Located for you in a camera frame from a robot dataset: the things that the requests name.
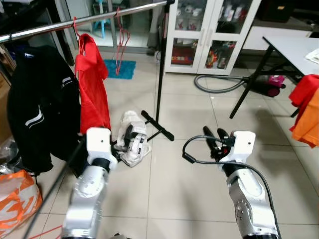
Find red shirt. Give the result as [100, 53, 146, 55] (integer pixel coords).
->
[289, 74, 319, 120]
[75, 33, 111, 135]

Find teal floor mat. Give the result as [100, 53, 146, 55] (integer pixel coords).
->
[103, 59, 137, 80]

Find black clothes rack stand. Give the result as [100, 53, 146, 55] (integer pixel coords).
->
[111, 0, 175, 150]

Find pink vacuum cleaner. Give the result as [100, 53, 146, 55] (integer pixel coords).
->
[252, 75, 287, 98]

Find orange shirt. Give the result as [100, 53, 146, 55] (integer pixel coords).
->
[291, 89, 319, 149]

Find robot left leg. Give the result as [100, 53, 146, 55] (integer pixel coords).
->
[109, 232, 131, 239]

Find black jacket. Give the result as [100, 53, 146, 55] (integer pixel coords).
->
[7, 44, 83, 175]

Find white glass door cabinet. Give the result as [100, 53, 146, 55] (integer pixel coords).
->
[164, 0, 263, 76]

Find white table black legs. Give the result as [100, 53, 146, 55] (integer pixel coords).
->
[229, 35, 319, 120]

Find printed cardboard box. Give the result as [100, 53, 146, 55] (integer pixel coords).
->
[0, 75, 12, 144]

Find white cloth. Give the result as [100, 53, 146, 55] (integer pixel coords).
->
[305, 48, 319, 63]

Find black metal shelf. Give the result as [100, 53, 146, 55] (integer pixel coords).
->
[0, 0, 75, 65]

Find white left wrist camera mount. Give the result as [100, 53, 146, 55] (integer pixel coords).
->
[86, 127, 112, 161]

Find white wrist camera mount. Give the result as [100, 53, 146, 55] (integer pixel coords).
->
[86, 127, 112, 161]
[219, 131, 257, 164]

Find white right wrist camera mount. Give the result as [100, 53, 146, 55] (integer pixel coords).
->
[219, 131, 257, 164]

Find grey vacuum hose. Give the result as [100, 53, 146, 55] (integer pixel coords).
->
[193, 74, 252, 95]

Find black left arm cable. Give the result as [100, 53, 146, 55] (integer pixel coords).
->
[22, 137, 88, 239]

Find silver clothes rail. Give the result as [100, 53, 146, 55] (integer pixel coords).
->
[0, 1, 168, 43]

